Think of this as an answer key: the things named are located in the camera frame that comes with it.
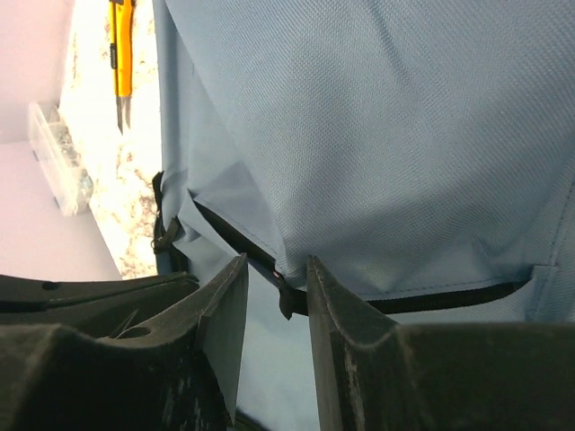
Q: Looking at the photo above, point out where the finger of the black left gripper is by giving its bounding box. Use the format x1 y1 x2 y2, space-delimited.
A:
1 273 199 326

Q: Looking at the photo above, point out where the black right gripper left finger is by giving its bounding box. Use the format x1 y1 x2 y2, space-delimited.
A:
1 256 248 430

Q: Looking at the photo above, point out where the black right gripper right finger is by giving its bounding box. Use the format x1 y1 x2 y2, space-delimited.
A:
307 257 574 430

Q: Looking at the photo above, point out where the blue backpack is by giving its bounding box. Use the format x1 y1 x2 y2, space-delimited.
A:
153 1 574 430

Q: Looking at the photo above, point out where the clear plastic organizer box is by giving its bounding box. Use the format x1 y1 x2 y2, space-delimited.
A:
28 102 93 216

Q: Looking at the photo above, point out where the yellow utility knife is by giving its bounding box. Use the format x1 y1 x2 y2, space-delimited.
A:
109 0 136 134

